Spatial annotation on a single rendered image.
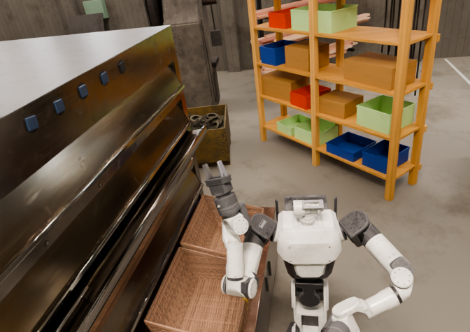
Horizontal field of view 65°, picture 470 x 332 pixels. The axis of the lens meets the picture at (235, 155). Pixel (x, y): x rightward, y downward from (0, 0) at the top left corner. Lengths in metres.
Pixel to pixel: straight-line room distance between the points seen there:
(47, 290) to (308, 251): 0.99
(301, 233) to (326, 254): 0.13
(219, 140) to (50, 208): 3.43
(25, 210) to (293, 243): 1.00
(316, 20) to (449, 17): 5.24
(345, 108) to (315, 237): 2.76
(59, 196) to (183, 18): 4.92
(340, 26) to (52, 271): 3.49
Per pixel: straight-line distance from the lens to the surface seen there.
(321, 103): 4.38
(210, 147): 4.71
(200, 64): 6.21
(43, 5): 11.01
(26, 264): 1.40
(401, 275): 1.55
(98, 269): 1.65
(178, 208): 2.49
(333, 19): 4.05
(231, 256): 1.48
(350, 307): 1.52
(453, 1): 9.02
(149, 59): 2.16
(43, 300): 1.48
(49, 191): 1.44
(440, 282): 3.46
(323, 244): 1.60
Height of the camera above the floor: 2.44
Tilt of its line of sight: 28 degrees down
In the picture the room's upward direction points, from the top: 8 degrees counter-clockwise
